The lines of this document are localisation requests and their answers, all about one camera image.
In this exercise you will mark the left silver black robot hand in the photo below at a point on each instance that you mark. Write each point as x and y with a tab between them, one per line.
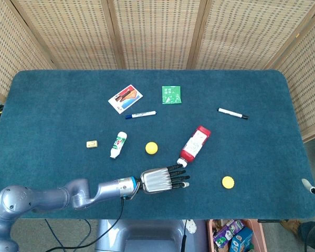
157	181

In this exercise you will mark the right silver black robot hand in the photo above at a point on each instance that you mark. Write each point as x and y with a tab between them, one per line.
307	184

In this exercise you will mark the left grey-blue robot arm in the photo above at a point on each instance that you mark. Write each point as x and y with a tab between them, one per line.
50	198

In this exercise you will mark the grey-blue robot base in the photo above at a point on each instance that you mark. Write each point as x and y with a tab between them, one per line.
147	236

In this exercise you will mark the illustrated picture card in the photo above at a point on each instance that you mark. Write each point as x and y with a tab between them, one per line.
125	99

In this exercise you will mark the yellow ball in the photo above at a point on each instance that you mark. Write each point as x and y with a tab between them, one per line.
151	148

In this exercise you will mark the person leg in jeans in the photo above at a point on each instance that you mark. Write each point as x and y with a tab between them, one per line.
313	232

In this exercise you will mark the red bottle with white cap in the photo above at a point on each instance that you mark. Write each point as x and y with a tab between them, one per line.
194	145

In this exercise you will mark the small white green-label bottle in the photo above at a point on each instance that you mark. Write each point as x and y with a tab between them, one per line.
118	145

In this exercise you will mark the white power strip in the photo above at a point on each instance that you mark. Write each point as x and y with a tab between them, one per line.
191	226

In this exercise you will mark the white marker with blue cap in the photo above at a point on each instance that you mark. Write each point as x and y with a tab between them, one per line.
141	114

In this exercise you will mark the pink plastic basket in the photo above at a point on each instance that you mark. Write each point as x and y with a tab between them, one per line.
261	236

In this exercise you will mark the yellow ridged round lid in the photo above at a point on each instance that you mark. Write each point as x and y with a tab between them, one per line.
228	182

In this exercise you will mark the cream rectangular eraser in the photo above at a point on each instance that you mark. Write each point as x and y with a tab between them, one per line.
92	144

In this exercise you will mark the purple carton box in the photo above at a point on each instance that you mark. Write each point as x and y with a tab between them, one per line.
225	233

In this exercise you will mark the blue carton box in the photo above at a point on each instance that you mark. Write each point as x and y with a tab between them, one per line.
241	240

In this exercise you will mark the green square packet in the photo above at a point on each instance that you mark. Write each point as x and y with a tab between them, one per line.
172	94

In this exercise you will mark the white marker with black cap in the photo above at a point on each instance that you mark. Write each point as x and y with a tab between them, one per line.
231	113

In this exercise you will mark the blue carpet table cover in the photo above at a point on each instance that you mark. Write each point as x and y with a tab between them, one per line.
55	118

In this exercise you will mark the woven wooden folding screen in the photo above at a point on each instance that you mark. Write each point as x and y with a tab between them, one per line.
157	31

